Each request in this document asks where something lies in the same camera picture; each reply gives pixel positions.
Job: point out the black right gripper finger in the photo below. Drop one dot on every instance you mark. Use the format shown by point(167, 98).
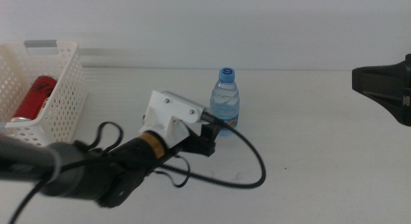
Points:
point(388, 86)

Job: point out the clear water bottle blue cap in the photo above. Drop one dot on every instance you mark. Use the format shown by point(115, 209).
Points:
point(224, 99)

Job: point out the red soda can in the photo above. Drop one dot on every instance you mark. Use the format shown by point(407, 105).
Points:
point(33, 100)

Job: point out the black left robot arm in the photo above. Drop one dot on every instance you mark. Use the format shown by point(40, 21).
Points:
point(96, 176)

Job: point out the white perforated plastic basket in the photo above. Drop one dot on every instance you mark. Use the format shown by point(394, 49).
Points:
point(67, 105)

